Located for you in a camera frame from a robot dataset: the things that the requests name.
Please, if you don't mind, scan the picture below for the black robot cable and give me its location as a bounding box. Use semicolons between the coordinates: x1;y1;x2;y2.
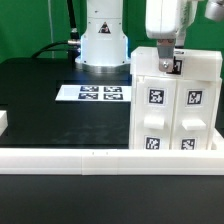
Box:
31;0;83;58

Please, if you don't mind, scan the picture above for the white marker base plate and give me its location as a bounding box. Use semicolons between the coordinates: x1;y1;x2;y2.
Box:
55;85;131;102

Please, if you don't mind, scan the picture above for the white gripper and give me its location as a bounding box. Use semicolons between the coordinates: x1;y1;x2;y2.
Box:
145;0;198;72

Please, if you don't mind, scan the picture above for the white cabinet body box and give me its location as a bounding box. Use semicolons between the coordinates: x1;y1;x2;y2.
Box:
129;75;221;150

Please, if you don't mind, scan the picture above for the white cabinet top block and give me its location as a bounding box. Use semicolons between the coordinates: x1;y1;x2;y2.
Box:
131;47;222;81

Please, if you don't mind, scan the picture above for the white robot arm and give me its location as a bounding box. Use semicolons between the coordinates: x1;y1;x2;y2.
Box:
75;0;197;73

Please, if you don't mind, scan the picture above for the white cabinet door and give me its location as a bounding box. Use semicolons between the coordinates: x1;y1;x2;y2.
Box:
171;80;220;150
130;77;176;150

